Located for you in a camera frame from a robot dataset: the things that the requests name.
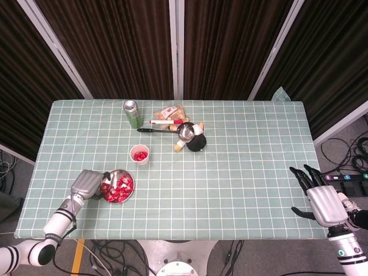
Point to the green drink can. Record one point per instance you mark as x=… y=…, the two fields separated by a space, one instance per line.
x=134 y=116

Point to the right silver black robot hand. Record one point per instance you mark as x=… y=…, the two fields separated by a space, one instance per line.
x=327 y=205

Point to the white sneaker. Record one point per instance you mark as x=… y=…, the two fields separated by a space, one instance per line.
x=349 y=204

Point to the red candy pile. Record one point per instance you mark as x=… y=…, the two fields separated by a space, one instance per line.
x=120 y=190

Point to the green checked tablecloth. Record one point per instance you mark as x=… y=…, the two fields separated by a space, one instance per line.
x=230 y=187

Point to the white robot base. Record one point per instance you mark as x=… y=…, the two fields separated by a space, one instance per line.
x=176 y=267

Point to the clear snack bag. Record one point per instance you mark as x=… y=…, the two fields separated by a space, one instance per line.
x=172 y=112

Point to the black white penguin plush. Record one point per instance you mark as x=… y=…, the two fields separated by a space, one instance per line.
x=197 y=143

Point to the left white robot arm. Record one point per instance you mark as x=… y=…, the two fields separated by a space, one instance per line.
x=60 y=218

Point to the black numbered pedal strip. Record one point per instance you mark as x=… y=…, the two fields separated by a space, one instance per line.
x=355 y=177

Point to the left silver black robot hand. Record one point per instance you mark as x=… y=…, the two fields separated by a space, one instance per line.
x=86 y=184

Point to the dark brown partition screen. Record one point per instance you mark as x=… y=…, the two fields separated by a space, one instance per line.
x=330 y=57
x=115 y=49
x=230 y=49
x=23 y=86

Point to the white paper cup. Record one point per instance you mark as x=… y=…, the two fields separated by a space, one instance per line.
x=143 y=163

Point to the red white marker pen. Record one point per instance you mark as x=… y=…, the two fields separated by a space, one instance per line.
x=164 y=122

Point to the round steel plate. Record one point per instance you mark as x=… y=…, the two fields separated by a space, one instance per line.
x=116 y=174

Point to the black trouser leg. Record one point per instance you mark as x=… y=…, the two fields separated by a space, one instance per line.
x=362 y=220

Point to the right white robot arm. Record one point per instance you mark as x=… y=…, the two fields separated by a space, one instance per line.
x=348 y=253

